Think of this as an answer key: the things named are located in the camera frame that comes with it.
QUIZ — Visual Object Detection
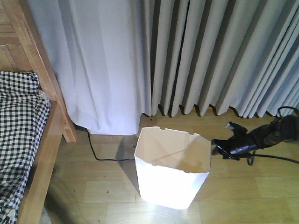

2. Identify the grey curtain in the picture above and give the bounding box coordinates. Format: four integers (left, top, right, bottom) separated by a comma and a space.
28, 0, 299, 135

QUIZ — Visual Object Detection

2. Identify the black floor cable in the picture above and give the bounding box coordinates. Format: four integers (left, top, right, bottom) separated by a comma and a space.
76, 125, 136, 162

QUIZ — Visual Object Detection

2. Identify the wooden bed frame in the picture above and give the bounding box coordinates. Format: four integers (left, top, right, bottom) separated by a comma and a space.
0, 0, 76, 224

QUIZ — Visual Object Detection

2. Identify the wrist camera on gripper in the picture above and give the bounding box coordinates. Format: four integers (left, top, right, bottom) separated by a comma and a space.
226, 121, 248, 136

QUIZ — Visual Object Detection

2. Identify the checkered bedding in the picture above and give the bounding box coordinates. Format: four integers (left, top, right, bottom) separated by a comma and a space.
0, 71, 51, 224

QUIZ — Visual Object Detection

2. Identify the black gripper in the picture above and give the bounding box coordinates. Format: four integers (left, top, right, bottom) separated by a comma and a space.
211, 132, 257, 160

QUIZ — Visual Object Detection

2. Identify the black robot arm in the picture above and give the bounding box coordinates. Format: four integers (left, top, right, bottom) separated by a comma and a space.
211, 115, 299, 165

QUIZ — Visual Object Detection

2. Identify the white plastic trash bin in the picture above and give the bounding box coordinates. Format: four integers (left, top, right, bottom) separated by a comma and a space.
134, 126, 211, 210

